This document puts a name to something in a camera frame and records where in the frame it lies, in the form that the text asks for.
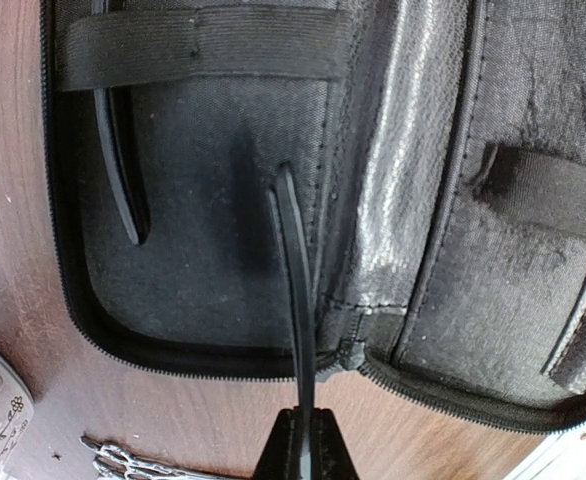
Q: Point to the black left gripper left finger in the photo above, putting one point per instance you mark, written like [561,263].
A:
[280,458]

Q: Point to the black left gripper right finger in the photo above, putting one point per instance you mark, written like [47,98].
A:
[330,458]

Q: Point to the black hair clip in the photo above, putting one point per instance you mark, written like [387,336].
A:
[114,117]
[291,244]

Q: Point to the black zippered tool case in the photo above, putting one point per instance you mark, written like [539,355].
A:
[438,151]

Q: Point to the silver straight hair scissors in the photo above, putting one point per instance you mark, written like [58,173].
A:
[112,461]

